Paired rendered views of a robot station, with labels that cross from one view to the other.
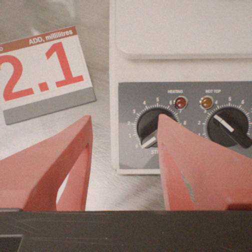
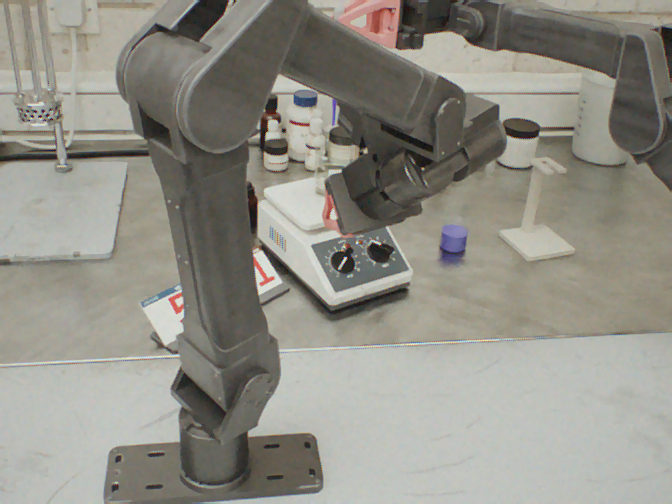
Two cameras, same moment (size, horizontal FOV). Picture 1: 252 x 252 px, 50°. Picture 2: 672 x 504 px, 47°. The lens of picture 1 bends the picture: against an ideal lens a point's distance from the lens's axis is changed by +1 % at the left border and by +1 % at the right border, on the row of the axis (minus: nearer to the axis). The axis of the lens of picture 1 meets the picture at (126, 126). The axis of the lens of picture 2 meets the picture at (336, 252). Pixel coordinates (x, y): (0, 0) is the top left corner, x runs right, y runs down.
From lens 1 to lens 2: 0.84 m
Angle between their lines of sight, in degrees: 48
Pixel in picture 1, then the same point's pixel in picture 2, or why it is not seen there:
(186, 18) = not seen: hidden behind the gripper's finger
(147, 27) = (312, 215)
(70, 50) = (261, 260)
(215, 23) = not seen: hidden behind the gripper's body
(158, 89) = (332, 243)
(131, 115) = (326, 259)
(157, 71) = (327, 235)
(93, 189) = (324, 324)
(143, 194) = (357, 316)
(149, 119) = (336, 257)
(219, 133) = (376, 254)
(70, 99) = (272, 292)
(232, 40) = not seen: hidden behind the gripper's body
